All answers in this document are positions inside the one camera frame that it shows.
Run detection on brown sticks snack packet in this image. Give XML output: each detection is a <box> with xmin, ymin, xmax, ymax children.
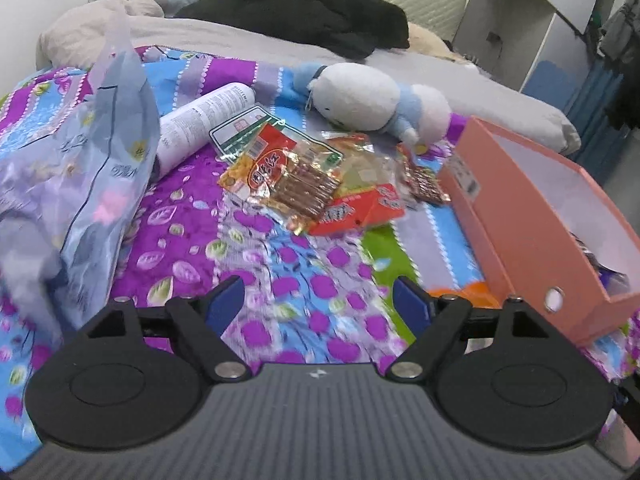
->
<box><xmin>397</xmin><ymin>144</ymin><xmax>451</xmax><ymax>207</ymax></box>

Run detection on orange snack packet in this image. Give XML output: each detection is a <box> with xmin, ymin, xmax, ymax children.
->
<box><xmin>429</xmin><ymin>281</ymin><xmax>501</xmax><ymax>309</ymax></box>

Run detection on hanging dark clothes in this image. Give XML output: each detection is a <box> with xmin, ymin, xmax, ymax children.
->
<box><xmin>597</xmin><ymin>0</ymin><xmax>640</xmax><ymax>132</ymax></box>

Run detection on orange-label sausage packet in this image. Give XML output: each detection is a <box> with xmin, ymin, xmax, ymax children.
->
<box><xmin>219</xmin><ymin>125</ymin><xmax>346</xmax><ymax>235</ymax></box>

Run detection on white and blue plush toy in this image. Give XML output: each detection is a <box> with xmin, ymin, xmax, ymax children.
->
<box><xmin>292</xmin><ymin>62</ymin><xmax>453</xmax><ymax>147</ymax></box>

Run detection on clear yellow snack packet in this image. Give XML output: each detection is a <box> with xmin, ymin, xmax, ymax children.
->
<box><xmin>322</xmin><ymin>132</ymin><xmax>402</xmax><ymax>199</ymax></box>

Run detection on purple floral striped bedsheet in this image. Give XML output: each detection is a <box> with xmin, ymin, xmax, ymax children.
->
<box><xmin>0</xmin><ymin>45</ymin><xmax>640</xmax><ymax>463</ymax></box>

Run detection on white cabinet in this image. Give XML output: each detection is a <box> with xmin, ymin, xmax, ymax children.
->
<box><xmin>452</xmin><ymin>0</ymin><xmax>624</xmax><ymax>97</ymax></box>

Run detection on dark snack packet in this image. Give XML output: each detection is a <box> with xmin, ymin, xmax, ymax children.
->
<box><xmin>572</xmin><ymin>230</ymin><xmax>632</xmax><ymax>292</ymax></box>

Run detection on white cylindrical bottle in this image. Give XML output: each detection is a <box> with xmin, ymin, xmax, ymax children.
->
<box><xmin>154</xmin><ymin>82</ymin><xmax>259</xmax><ymax>182</ymax></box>

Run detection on blue curtain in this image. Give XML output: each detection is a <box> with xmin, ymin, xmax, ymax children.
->
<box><xmin>567</xmin><ymin>62</ymin><xmax>627</xmax><ymax>187</ymax></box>

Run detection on black clothing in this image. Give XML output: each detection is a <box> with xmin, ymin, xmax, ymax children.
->
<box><xmin>172</xmin><ymin>0</ymin><xmax>411</xmax><ymax>59</ymax></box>

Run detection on translucent printed plastic bag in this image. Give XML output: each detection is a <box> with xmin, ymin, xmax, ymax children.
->
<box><xmin>0</xmin><ymin>10</ymin><xmax>162</xmax><ymax>333</ymax></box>

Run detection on grey blanket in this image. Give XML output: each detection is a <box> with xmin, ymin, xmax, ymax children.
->
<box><xmin>37</xmin><ymin>0</ymin><xmax>582</xmax><ymax>157</ymax></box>

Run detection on pink cardboard box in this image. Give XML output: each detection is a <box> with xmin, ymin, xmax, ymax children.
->
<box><xmin>437</xmin><ymin>115</ymin><xmax>640</xmax><ymax>347</ymax></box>

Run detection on beige pillow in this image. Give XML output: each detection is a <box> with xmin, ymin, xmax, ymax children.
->
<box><xmin>407</xmin><ymin>22</ymin><xmax>472</xmax><ymax>64</ymax></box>

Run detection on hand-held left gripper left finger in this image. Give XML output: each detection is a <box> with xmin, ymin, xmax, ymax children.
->
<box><xmin>75</xmin><ymin>275</ymin><xmax>249</xmax><ymax>382</ymax></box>

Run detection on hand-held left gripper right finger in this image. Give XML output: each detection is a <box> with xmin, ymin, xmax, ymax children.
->
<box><xmin>390</xmin><ymin>275</ymin><xmax>551</xmax><ymax>379</ymax></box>

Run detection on green-edged snack packet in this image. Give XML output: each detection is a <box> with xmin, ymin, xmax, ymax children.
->
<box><xmin>209</xmin><ymin>104</ymin><xmax>346</xmax><ymax>181</ymax></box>

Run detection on blue board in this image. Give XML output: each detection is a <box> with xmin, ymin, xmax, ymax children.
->
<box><xmin>520</xmin><ymin>60</ymin><xmax>584</xmax><ymax>112</ymax></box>

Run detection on red foil snack packet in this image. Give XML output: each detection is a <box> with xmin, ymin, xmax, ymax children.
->
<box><xmin>307</xmin><ymin>184</ymin><xmax>407</xmax><ymax>237</ymax></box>

